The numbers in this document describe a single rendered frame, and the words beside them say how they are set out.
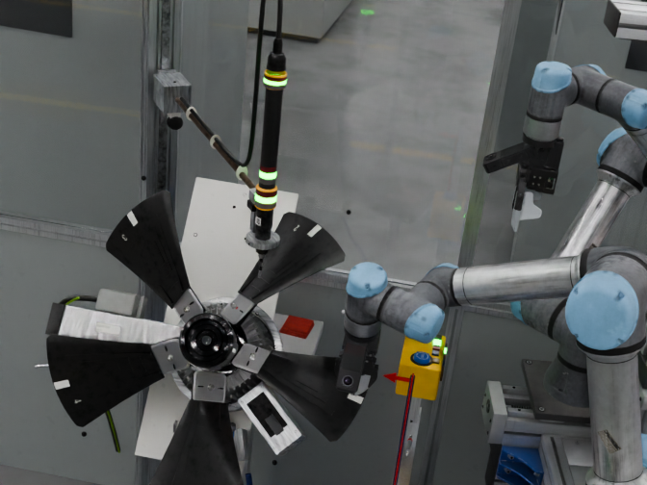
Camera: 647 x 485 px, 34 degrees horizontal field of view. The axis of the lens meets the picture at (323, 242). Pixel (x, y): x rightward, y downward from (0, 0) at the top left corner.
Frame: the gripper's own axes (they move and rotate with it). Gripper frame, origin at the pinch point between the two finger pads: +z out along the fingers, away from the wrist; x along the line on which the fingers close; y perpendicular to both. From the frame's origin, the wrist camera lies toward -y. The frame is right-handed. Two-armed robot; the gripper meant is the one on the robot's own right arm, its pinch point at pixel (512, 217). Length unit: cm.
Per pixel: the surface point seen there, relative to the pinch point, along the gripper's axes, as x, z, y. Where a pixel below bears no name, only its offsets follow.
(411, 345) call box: 5.1, 40.8, -17.5
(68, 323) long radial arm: -18, 37, -96
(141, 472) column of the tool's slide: 29, 119, -93
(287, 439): -29, 48, -41
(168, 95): 21, -8, -85
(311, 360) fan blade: -22, 31, -38
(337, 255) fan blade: -13.6, 9.2, -36.1
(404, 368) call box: -3.4, 41.8, -18.1
